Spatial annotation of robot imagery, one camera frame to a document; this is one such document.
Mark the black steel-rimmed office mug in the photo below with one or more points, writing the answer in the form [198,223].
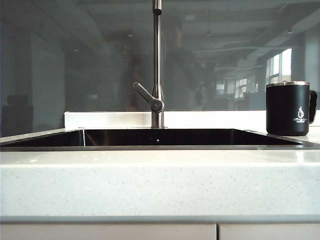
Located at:
[285,110]

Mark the black sink basin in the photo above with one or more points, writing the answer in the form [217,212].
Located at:
[175,137]

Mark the stainless steel faucet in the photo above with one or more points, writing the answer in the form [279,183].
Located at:
[157,50]

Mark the white raised counter ledge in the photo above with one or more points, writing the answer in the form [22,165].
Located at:
[105,120]

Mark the wide beige cabinet door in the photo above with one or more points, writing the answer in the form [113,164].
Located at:
[100,232]

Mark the narrow beige cabinet door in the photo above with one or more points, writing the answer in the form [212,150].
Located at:
[270,232]

